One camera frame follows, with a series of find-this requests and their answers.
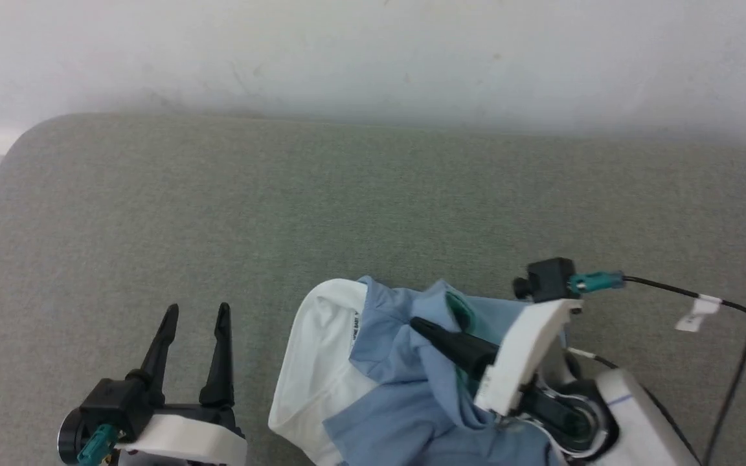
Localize white cable tag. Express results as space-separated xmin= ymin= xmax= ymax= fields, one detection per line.
xmin=675 ymin=295 xmax=722 ymax=333

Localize grey-green fabric sofa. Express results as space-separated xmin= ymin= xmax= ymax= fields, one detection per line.
xmin=0 ymin=112 xmax=746 ymax=466

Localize thin black right gripper cable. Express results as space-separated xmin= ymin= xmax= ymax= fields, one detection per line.
xmin=566 ymin=346 xmax=620 ymax=371

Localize left camera cable teal plug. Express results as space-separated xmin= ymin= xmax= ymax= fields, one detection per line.
xmin=76 ymin=424 xmax=118 ymax=466

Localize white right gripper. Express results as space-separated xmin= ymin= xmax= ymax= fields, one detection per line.
xmin=409 ymin=298 xmax=583 ymax=416

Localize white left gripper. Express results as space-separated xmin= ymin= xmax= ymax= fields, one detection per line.
xmin=114 ymin=302 xmax=248 ymax=466

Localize light blue and white garment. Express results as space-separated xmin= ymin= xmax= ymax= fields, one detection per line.
xmin=268 ymin=275 xmax=571 ymax=466

